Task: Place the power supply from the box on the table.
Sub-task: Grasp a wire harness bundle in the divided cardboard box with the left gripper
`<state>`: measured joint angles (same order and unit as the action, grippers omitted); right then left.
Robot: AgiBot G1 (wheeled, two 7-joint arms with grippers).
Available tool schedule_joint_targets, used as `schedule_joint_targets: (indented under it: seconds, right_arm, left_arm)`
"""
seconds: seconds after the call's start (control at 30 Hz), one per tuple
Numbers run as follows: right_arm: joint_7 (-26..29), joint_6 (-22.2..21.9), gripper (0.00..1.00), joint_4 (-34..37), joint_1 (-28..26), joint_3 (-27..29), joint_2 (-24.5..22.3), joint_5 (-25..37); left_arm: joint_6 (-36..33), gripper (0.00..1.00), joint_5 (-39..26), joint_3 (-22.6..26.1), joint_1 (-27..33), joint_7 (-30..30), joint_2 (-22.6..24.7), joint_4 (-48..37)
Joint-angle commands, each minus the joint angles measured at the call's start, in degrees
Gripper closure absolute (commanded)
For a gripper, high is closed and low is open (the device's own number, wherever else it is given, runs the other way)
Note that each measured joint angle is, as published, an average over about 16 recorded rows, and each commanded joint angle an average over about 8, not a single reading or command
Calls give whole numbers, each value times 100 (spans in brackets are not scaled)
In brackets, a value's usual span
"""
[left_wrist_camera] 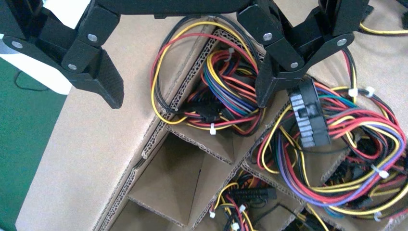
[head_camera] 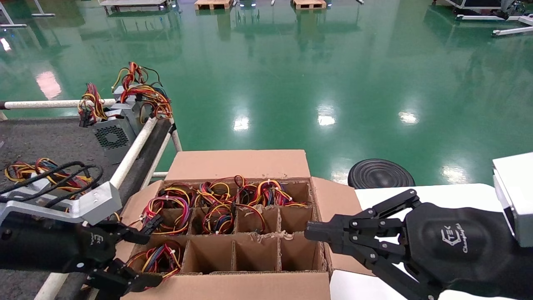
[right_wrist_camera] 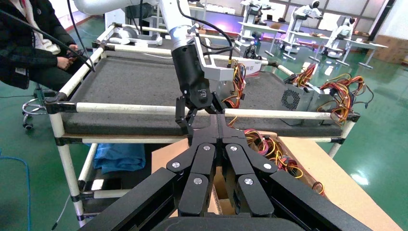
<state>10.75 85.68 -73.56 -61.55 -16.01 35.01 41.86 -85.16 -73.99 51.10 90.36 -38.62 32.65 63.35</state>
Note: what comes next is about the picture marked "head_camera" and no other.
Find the white robot base platform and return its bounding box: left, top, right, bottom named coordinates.
left=329, top=183, right=506, bottom=300

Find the white table frame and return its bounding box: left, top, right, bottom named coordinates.
left=0, top=0, right=55, bottom=28
left=433, top=0, right=533, bottom=37

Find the black camera cable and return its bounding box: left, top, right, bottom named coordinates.
left=0, top=160, right=105, bottom=209

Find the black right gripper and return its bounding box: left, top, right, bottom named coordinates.
left=305, top=190, right=533, bottom=300

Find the black ribbed round disc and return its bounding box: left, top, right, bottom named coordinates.
left=348, top=158, right=416, bottom=189

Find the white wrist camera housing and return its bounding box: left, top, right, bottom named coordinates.
left=493, top=152, right=533, bottom=248

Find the white pipe cart frame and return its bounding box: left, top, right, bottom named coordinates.
left=0, top=99, right=184, bottom=300

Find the grey low table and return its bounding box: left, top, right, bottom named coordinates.
left=99, top=0, right=172, bottom=12

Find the silver power supply fan grille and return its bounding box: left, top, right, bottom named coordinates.
left=78, top=82, right=140, bottom=162

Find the cardboard box with dividers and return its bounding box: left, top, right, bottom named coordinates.
left=81, top=149, right=375, bottom=300

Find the wooden pallet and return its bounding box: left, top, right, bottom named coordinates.
left=194, top=0, right=234, bottom=10
left=292, top=0, right=327, bottom=10

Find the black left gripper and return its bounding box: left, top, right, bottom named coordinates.
left=0, top=212, right=164, bottom=298

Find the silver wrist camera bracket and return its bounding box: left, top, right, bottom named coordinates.
left=0, top=181, right=123, bottom=228

